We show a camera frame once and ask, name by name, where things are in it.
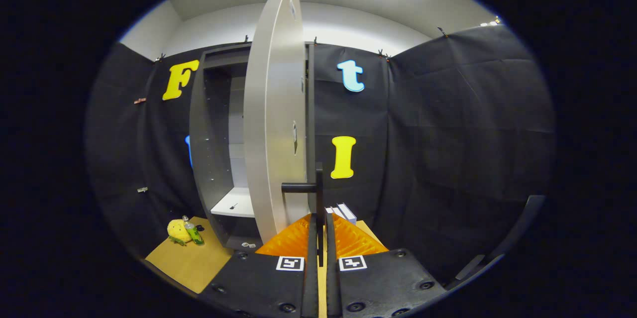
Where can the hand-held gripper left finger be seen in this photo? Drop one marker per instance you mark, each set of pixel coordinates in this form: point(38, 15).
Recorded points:
point(259, 283)

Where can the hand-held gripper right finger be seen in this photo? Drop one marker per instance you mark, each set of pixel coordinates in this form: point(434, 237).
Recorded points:
point(383, 283)

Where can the pale blue book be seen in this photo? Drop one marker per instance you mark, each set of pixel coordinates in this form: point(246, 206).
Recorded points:
point(347, 212)

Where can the small green bottle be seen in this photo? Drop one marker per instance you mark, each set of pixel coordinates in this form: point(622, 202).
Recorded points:
point(194, 234)

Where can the grey book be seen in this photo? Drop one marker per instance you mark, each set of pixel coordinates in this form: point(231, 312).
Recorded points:
point(338, 212)

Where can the yellow plush toy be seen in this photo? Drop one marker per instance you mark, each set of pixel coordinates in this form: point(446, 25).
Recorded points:
point(176, 231)

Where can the grey cabinet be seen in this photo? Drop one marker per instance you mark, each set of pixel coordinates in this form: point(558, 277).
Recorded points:
point(209, 158)

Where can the black backdrop cloth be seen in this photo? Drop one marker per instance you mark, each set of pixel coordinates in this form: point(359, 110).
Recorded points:
point(448, 134)

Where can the small ceiling light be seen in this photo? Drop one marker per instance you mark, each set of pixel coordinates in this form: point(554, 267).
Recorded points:
point(490, 22)

